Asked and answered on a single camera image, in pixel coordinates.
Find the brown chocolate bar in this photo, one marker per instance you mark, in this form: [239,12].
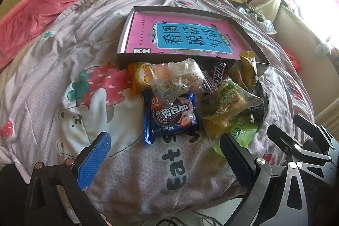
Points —
[218,72]

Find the clear green-print pastry packet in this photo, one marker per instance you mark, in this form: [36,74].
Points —
[227,101]

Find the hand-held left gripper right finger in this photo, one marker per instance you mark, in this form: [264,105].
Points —
[235,159]

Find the pink quilt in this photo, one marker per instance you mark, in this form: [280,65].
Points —
[39,9]

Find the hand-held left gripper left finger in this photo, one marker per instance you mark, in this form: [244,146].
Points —
[95,159]

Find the grey crumpled cloth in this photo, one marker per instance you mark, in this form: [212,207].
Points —
[323,48]

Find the printed strawberry blanket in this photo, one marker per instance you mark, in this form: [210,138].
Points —
[66,51]

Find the white plastic bag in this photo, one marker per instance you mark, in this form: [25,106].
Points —
[262,22]

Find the clear red-print pastry packet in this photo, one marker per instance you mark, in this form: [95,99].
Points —
[174,80]

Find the tall yellow snack packet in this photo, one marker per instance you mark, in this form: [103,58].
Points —
[247,69]

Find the red plastic bag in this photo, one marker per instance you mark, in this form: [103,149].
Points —
[294,60]

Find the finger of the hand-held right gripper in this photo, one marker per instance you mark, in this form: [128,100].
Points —
[283,140]
[309,129]

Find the blue cookie packet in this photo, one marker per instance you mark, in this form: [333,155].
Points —
[169,120]

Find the orange and yellow cracker packet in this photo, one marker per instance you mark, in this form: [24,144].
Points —
[139,77]

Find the bright green pastry packet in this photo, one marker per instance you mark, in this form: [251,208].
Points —
[243,130]

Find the pink and blue book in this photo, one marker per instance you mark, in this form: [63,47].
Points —
[185,38]

